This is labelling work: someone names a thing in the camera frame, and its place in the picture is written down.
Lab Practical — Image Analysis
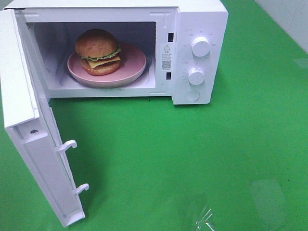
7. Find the white lower timer knob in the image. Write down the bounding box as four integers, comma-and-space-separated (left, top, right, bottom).
188, 68, 205, 85

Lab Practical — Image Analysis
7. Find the round white door release button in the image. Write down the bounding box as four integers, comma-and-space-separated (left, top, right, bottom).
185, 90, 200, 102

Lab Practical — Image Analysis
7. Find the pink round plate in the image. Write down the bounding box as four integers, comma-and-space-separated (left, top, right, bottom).
67, 43, 147, 88

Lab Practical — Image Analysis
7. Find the white upper power knob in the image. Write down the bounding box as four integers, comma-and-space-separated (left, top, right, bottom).
191, 36, 211, 57

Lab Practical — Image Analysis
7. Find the white microwave door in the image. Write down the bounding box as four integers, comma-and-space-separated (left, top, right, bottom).
0, 9, 89, 227

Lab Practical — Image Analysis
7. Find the burger with lettuce and cheese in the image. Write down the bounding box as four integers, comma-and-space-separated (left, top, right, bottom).
75, 29, 121, 76

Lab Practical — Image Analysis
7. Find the white microwave oven body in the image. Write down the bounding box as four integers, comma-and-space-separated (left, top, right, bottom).
3, 0, 228, 104

